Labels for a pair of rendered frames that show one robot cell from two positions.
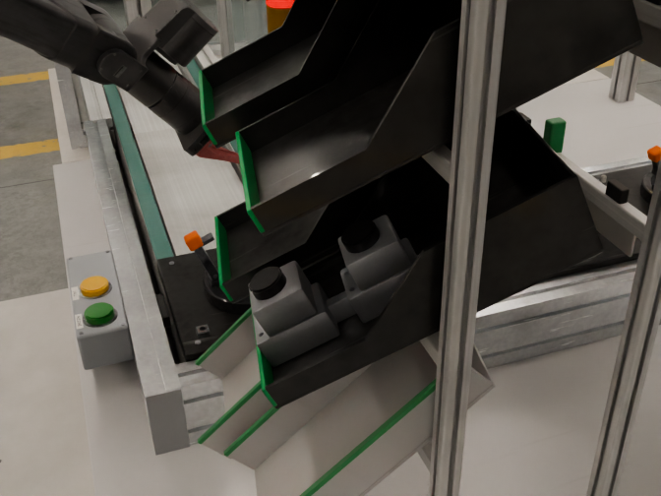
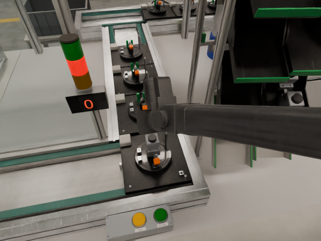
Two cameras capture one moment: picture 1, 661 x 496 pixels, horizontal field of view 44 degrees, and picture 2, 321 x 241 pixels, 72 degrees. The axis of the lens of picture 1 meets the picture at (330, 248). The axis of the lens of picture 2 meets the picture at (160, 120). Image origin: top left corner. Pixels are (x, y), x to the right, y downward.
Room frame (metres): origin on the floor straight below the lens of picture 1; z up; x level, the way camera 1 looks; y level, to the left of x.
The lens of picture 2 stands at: (0.88, 0.57, 1.70)
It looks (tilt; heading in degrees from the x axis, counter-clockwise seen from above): 48 degrees down; 277
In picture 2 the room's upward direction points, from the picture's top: straight up
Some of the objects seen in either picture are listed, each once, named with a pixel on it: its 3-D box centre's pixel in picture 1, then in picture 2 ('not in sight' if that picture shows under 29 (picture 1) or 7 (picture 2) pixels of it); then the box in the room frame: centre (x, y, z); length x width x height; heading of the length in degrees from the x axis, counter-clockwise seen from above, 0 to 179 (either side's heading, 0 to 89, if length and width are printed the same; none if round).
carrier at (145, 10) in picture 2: not in sight; (157, 5); (1.12, -1.25, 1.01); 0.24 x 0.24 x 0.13; 18
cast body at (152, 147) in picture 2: not in sight; (152, 141); (0.96, 0.10, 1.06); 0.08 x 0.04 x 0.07; 109
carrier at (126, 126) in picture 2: not in sight; (142, 104); (1.04, -0.13, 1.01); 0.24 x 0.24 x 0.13; 18
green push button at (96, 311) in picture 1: (99, 316); (160, 215); (0.91, 0.32, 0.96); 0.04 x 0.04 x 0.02
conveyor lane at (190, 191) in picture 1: (225, 219); (77, 173); (1.25, 0.18, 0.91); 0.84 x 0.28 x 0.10; 18
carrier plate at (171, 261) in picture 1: (253, 290); (153, 158); (0.96, 0.11, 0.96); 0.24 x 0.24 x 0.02; 18
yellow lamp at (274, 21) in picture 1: (284, 21); (81, 78); (1.18, 0.06, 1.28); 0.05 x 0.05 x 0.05
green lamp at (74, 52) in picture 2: not in sight; (71, 48); (1.18, 0.06, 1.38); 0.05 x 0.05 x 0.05
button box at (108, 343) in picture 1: (98, 305); (139, 223); (0.97, 0.34, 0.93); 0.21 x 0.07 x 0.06; 18
